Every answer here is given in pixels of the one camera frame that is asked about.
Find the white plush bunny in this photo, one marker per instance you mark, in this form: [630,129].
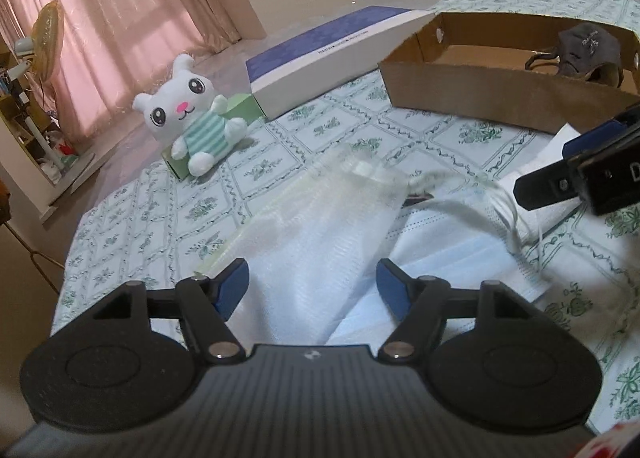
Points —
[185,107]

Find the brown cardboard box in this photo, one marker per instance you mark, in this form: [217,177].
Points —
[450,87]

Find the cluttered wooden shelf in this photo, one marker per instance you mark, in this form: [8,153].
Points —
[22,117]

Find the green cardboard box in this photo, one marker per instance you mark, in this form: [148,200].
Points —
[242,107]

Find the blue face mask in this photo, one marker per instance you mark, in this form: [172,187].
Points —
[450,248]

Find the blue and white flat box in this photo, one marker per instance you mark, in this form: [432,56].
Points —
[325,52]

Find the pink curtain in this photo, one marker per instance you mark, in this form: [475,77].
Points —
[125,12]

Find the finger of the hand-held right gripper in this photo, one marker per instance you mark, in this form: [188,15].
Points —
[592,137]
[545,185]

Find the green patterned bedsheet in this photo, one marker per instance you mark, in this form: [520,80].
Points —
[300,137]

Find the grey cloth face mask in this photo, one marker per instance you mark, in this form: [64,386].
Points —
[585,50]

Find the white paper tissue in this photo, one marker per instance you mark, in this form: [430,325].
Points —
[557,142]

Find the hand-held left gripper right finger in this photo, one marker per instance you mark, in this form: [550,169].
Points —
[392,290]

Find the white mesh pouch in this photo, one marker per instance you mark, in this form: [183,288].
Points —
[310,238]

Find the standing fan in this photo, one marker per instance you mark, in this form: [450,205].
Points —
[47,37]

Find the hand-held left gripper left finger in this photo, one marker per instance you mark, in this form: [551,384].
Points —
[231,290]

